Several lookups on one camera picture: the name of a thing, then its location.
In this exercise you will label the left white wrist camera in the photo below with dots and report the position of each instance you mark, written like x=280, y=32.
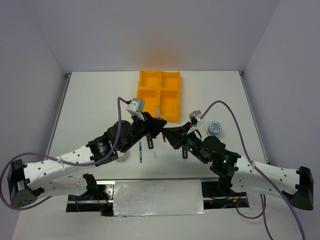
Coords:
x=135, y=107

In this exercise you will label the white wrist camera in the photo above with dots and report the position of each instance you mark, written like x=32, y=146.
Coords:
x=196, y=119
x=135, y=107

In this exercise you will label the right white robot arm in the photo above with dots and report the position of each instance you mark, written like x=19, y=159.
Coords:
x=236, y=174

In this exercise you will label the pink cap black highlighter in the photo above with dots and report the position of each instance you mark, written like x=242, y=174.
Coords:
x=184, y=153

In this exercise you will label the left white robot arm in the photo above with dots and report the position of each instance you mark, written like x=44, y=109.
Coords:
x=27, y=182

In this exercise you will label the right blue putty jar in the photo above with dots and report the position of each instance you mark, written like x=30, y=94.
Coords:
x=215, y=129

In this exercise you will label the blue gel pen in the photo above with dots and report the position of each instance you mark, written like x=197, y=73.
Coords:
x=140, y=152

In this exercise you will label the clear tape roll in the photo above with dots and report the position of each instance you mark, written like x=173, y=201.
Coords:
x=122, y=157

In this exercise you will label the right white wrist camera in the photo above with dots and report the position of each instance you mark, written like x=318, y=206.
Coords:
x=196, y=119

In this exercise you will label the silver foil covered panel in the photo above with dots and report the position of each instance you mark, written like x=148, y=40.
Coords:
x=158, y=198

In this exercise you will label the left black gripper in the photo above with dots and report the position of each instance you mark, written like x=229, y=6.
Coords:
x=153, y=126

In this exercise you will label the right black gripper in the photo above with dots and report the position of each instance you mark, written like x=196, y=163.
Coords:
x=183, y=132

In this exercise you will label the orange cap black highlighter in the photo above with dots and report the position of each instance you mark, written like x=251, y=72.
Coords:
x=150, y=143

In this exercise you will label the yellow four-compartment organizer tray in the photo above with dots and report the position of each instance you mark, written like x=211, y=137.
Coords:
x=161, y=92

